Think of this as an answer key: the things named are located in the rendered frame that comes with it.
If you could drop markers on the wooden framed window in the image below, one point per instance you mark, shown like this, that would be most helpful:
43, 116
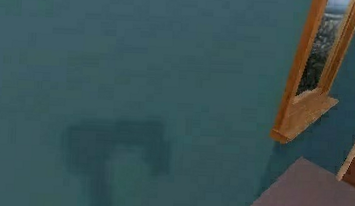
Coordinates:
298, 109

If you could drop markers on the grey purple flat furniture top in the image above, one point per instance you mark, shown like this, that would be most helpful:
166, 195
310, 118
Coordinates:
308, 196

